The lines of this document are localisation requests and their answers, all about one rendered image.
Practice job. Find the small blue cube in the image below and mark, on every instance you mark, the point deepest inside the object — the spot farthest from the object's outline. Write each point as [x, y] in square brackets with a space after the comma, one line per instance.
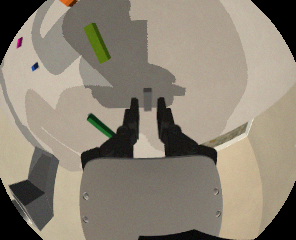
[35, 66]

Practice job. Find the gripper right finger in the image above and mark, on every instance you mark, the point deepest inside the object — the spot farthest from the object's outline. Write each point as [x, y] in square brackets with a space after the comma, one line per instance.
[175, 142]

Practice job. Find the orange rod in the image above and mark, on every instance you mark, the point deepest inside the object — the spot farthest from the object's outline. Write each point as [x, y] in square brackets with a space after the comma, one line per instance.
[69, 3]

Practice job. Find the olive green rod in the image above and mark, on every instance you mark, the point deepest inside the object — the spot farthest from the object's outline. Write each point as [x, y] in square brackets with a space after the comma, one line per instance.
[97, 42]

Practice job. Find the small magenta rod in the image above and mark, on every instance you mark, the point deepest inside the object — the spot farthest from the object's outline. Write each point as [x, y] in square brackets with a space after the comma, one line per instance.
[19, 42]

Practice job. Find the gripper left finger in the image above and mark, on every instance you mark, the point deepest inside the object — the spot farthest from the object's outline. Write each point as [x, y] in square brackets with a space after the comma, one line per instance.
[122, 143]

